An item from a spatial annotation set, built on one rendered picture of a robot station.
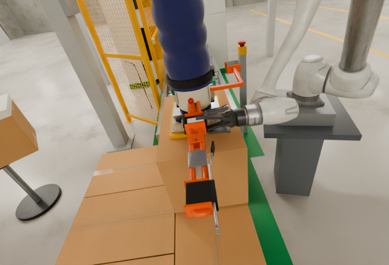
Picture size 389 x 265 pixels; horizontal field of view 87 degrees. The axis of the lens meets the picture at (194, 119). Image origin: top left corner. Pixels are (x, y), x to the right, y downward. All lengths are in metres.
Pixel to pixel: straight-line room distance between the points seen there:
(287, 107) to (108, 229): 1.09
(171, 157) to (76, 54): 1.60
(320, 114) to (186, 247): 1.01
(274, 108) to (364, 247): 1.28
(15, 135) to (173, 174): 1.40
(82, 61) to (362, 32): 2.06
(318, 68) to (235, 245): 1.00
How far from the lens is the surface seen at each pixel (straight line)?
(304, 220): 1.87
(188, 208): 0.57
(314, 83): 1.35
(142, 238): 1.24
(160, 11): 0.88
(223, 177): 1.02
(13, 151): 2.12
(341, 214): 1.98
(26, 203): 2.72
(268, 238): 1.76
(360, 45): 1.15
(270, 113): 0.85
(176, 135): 1.00
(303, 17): 0.93
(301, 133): 1.35
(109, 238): 1.32
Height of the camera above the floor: 1.58
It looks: 34 degrees down
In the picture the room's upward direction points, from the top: 11 degrees counter-clockwise
